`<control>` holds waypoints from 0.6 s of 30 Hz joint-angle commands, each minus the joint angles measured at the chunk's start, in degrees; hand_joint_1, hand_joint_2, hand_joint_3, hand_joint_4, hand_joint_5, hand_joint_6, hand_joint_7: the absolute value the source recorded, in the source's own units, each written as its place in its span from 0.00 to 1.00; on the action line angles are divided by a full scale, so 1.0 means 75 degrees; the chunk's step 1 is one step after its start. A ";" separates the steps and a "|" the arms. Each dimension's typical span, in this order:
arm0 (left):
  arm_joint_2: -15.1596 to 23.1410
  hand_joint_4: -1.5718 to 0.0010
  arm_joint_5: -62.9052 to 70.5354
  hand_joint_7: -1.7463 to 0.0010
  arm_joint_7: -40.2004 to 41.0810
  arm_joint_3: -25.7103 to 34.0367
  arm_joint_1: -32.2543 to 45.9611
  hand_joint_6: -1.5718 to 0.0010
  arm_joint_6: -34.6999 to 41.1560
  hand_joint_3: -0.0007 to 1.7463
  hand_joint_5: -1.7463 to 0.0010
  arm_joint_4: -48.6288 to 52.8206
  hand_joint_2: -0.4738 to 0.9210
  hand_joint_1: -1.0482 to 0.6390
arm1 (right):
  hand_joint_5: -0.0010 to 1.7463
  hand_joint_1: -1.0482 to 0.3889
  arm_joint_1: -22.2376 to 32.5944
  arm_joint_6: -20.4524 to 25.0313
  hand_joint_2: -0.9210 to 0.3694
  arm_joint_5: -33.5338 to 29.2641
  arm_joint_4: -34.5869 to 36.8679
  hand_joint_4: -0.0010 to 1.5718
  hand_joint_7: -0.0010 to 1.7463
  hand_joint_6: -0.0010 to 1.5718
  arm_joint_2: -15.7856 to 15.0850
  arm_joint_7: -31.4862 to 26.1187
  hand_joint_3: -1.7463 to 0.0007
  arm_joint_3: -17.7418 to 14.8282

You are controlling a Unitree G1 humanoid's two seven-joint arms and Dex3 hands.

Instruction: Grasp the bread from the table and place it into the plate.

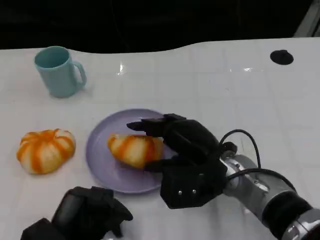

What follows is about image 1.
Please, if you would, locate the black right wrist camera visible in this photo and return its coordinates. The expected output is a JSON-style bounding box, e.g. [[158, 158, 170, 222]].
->
[[159, 163, 228, 210]]

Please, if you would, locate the pale green mug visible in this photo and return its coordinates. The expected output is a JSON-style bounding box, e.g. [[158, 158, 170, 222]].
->
[[34, 45, 88, 99]]

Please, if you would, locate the black round table grommet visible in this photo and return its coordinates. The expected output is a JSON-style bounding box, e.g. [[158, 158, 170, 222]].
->
[[269, 49, 294, 66]]

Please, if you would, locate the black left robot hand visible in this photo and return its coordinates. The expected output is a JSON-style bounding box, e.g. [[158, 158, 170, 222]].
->
[[51, 186, 134, 240]]

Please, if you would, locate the lilac plate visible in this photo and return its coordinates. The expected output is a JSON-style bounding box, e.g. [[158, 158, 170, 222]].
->
[[85, 108, 181, 195]]

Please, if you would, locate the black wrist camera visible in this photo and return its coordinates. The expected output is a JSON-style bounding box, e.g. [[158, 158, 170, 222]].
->
[[159, 163, 228, 210], [20, 217, 66, 240]]

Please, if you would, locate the orange and white bread roll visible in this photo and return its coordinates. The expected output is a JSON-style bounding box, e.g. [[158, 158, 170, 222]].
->
[[107, 133, 165, 169], [16, 128, 77, 175]]

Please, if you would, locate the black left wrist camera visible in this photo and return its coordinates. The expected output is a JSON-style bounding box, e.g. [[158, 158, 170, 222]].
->
[[20, 217, 66, 240]]

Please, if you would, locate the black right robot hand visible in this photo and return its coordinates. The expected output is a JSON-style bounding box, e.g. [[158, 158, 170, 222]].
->
[[126, 113, 227, 177]]

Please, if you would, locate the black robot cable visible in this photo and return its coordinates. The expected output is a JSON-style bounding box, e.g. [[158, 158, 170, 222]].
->
[[226, 167, 297, 192], [218, 129, 262, 170]]

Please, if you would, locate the grey metal frame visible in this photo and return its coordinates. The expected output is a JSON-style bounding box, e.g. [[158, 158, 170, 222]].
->
[[293, 0, 320, 38]]

